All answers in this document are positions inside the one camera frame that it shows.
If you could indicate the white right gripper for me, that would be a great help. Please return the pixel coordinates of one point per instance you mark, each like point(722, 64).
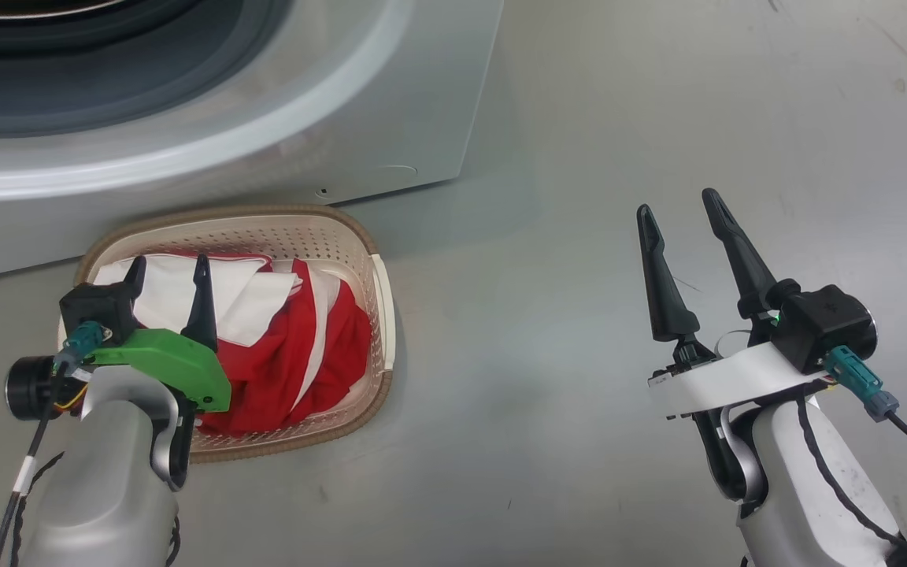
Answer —
point(737, 378)

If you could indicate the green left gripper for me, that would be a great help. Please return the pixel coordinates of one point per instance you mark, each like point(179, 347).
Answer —
point(178, 362)

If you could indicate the red and white clothing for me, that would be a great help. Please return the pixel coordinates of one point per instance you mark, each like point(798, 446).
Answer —
point(327, 346)

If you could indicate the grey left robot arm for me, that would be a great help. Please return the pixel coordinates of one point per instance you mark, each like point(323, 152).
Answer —
point(99, 488)

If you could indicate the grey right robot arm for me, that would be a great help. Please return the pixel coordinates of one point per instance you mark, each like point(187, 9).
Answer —
point(800, 504)

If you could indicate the cream perforated basket brown rim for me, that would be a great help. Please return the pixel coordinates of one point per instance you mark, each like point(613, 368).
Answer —
point(359, 260)

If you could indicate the grey rubber door gasket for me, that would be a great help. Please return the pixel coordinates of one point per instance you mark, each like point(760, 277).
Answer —
point(107, 102)

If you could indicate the white front-load washing machine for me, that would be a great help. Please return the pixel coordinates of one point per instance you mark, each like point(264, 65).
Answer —
point(422, 94)

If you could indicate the left wrist black motor cylinder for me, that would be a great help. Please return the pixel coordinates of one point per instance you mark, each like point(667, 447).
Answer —
point(28, 387)

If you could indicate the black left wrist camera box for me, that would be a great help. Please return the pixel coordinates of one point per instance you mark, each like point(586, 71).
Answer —
point(95, 303)

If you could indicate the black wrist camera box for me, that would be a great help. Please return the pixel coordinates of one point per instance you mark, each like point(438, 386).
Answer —
point(823, 323)
point(95, 303)

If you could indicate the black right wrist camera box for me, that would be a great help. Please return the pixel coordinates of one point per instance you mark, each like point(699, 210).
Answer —
point(823, 323)

